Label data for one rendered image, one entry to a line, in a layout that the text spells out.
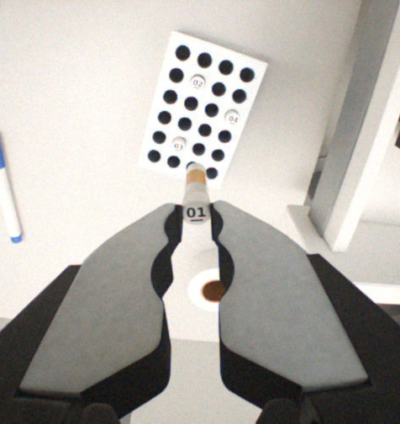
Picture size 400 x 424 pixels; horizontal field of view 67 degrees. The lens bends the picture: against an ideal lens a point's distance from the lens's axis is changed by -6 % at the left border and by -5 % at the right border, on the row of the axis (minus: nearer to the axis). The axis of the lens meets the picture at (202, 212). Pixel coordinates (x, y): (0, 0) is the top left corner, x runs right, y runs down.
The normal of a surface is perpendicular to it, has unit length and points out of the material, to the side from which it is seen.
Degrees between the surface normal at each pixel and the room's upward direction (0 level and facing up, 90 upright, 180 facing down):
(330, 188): 90
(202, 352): 0
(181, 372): 0
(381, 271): 90
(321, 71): 0
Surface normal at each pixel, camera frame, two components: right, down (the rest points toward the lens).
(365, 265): 0.14, -0.87
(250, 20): 0.01, 0.49
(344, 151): -0.99, -0.11
